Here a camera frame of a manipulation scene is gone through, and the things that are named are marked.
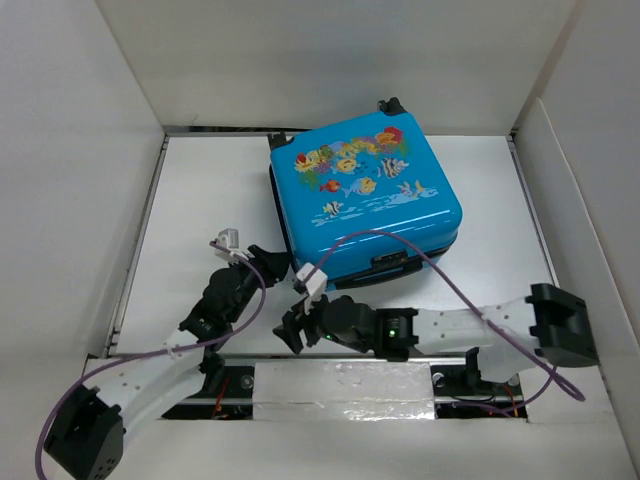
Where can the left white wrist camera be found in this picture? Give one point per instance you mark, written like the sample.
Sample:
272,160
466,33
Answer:
227,246

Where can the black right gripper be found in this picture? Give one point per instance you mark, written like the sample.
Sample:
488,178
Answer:
294,321

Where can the blue child suitcase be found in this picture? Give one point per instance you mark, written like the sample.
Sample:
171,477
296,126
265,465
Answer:
364,199

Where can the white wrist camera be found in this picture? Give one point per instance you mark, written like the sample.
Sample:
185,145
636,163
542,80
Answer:
227,246
312,283

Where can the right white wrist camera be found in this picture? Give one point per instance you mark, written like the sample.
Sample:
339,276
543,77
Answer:
312,283

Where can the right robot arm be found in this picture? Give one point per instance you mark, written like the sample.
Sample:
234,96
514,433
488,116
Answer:
549,327

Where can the metal base rail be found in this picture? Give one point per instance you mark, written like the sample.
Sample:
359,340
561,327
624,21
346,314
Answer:
235,386

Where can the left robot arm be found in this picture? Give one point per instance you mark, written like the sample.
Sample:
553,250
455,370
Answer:
89,427

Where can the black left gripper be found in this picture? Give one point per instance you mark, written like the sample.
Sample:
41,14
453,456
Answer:
272,263

